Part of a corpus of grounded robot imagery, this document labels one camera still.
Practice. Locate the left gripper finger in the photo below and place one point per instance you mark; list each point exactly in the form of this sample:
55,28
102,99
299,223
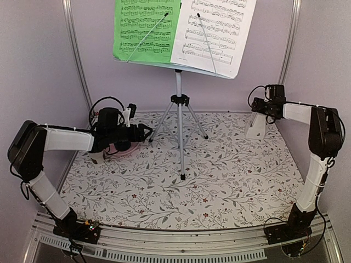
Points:
141,137
144,130

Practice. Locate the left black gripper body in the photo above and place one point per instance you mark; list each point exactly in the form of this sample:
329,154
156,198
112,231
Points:
131,137

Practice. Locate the pink plate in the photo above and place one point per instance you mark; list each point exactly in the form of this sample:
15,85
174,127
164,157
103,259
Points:
112,151

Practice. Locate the dark blue mug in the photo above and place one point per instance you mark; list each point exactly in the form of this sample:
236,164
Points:
122,146

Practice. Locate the white paper cup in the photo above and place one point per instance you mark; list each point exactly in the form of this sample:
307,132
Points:
98,157

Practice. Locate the aluminium frame post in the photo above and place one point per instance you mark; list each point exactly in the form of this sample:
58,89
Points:
293,27
68,15

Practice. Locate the white sheet music page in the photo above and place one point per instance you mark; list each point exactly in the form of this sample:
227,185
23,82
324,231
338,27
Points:
212,35

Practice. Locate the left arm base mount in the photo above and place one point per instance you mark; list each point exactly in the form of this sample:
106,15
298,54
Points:
77,231

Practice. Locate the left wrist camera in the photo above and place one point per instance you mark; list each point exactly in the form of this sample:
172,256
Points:
128,113

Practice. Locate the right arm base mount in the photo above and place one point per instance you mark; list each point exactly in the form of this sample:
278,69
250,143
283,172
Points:
286,231

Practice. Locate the left aluminium frame post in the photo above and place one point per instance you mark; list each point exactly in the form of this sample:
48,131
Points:
68,15

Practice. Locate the floral table mat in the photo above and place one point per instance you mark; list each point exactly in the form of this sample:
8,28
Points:
231,181

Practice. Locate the white metronome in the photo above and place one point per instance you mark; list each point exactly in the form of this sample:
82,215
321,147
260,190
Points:
255,127

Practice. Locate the right aluminium frame post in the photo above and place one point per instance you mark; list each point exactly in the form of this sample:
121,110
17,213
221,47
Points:
293,27

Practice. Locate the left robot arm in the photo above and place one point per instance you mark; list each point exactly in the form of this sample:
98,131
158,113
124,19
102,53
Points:
28,152

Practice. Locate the white perforated music stand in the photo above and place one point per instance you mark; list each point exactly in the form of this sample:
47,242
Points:
179,99

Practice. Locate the aluminium front rail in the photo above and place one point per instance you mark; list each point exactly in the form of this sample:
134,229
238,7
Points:
120,244

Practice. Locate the green sheet music page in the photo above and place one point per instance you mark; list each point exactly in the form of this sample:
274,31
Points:
144,30

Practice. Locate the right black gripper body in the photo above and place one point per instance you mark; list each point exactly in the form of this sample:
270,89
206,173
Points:
267,109

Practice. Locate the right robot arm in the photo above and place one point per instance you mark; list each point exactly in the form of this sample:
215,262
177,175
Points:
326,137

